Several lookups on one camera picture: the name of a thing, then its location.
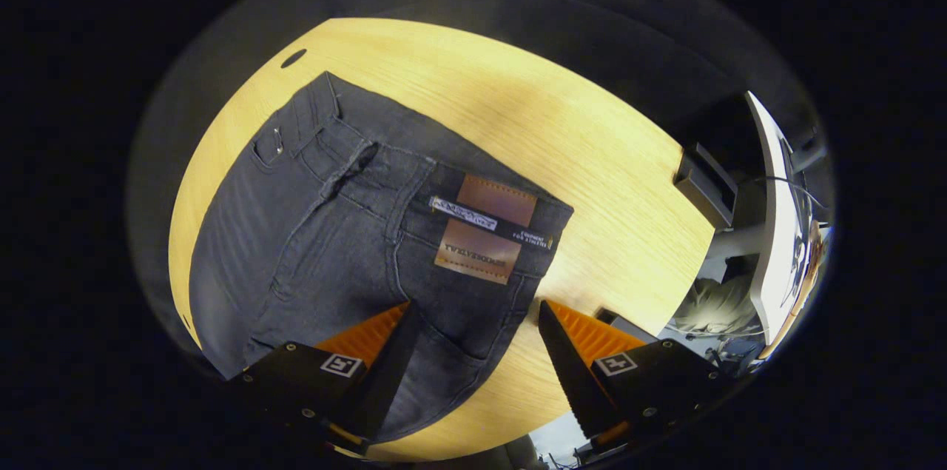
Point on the grey crumpled cloth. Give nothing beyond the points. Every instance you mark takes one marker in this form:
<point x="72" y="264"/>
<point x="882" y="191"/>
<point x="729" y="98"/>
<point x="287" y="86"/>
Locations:
<point x="714" y="307"/>

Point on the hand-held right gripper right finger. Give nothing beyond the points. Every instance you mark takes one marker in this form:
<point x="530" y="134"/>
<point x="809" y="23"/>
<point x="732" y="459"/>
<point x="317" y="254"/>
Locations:
<point x="573" y="381"/>

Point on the dark denim jeans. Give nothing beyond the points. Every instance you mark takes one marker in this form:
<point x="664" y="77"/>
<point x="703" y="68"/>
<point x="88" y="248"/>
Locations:
<point x="333" y="248"/>

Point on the white desk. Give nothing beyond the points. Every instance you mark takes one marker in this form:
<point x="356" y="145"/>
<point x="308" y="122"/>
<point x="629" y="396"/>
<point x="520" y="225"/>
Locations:
<point x="769" y="233"/>

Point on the black box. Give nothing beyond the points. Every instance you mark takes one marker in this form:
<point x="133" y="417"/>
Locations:
<point x="703" y="185"/>

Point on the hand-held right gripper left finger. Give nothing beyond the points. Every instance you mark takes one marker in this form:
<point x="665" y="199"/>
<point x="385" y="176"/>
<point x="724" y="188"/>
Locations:
<point x="381" y="388"/>

